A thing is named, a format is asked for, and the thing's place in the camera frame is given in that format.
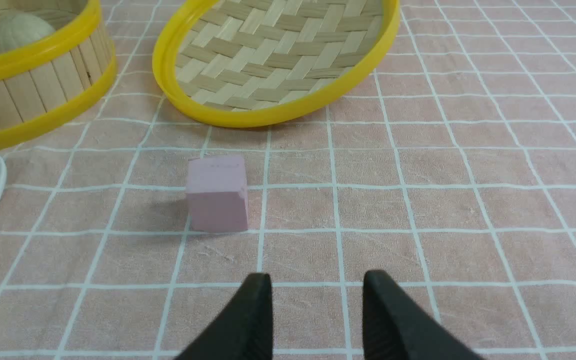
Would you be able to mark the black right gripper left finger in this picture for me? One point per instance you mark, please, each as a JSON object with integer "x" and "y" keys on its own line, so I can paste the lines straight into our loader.
{"x": 243, "y": 330}

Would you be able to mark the pink checkered tablecloth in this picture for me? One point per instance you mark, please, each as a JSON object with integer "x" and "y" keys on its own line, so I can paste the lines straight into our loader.
{"x": 452, "y": 166}

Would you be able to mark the bamboo steamer basket yellow rim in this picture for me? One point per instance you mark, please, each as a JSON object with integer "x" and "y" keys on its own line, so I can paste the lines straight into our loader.
{"x": 53, "y": 80}

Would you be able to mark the pink cube block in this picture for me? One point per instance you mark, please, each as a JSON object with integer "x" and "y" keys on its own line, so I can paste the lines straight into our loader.
{"x": 217, "y": 194}

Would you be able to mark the pale green steamed bun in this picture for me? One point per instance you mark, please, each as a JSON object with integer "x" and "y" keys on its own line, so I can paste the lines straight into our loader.
{"x": 20, "y": 29}

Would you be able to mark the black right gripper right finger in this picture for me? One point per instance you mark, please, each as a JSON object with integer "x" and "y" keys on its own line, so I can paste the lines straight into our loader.
{"x": 395, "y": 327}

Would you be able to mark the woven bamboo steamer lid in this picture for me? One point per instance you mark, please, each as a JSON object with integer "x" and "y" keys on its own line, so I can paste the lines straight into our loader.
{"x": 255, "y": 63}

